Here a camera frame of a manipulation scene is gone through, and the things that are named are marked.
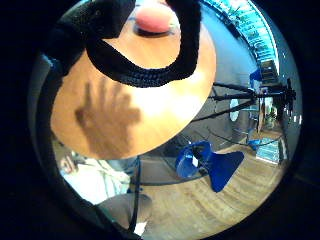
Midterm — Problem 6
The black cable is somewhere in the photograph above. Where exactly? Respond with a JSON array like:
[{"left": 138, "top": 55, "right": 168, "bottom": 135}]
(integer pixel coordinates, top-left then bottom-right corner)
[{"left": 127, "top": 156, "right": 144, "bottom": 234}]

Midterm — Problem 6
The small blue chair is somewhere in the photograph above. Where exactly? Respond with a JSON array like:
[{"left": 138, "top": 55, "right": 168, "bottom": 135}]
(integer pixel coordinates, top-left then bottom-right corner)
[{"left": 249, "top": 68, "right": 265, "bottom": 83}]

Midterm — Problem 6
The pink round object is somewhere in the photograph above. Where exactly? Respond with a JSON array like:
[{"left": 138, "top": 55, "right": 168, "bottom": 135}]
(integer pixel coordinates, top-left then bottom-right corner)
[{"left": 134, "top": 5, "right": 175, "bottom": 36}]

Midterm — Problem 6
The glass window front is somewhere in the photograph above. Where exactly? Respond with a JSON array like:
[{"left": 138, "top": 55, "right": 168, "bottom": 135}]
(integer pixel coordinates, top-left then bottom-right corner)
[{"left": 204, "top": 0, "right": 282, "bottom": 66}]

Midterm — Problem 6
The black tripod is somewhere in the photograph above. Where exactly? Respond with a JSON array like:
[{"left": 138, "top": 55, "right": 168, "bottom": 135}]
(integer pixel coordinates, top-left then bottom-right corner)
[{"left": 192, "top": 77, "right": 298, "bottom": 125}]

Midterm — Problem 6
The white oval panel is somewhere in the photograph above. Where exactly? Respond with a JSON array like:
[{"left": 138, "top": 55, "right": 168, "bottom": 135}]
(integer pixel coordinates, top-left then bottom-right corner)
[{"left": 229, "top": 98, "right": 240, "bottom": 122}]

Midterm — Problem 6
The person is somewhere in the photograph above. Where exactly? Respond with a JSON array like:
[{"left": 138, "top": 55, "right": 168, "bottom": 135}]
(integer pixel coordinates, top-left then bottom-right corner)
[{"left": 53, "top": 146, "right": 154, "bottom": 234}]

